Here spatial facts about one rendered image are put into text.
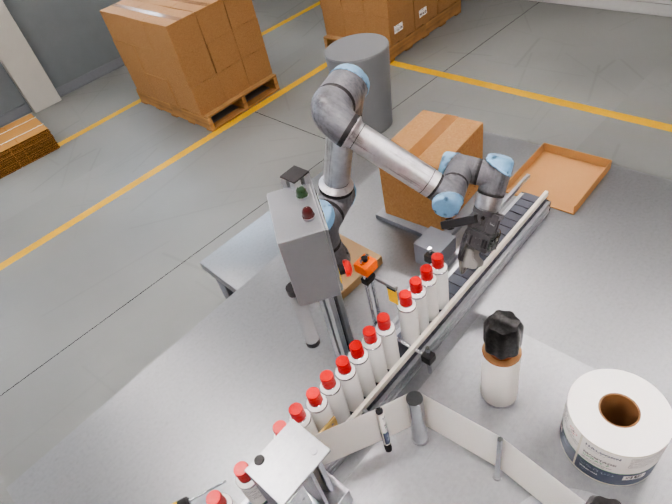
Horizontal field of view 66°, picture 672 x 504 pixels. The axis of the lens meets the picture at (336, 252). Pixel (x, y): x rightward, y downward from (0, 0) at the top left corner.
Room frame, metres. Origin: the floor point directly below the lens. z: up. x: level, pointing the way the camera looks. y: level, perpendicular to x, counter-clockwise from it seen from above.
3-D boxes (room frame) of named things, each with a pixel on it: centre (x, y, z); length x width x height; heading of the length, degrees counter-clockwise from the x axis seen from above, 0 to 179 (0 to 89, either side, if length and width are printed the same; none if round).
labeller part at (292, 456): (0.48, 0.19, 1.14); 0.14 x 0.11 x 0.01; 128
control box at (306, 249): (0.82, 0.06, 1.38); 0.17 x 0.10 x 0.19; 3
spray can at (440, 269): (0.97, -0.27, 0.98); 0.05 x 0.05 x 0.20
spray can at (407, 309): (0.87, -0.15, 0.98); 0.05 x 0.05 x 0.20
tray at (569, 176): (1.44, -0.86, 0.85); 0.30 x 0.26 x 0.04; 128
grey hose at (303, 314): (0.80, 0.11, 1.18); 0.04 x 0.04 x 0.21
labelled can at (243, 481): (0.52, 0.30, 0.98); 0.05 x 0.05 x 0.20
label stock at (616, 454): (0.47, -0.49, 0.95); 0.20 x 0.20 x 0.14
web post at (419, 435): (0.59, -0.09, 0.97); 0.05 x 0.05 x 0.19
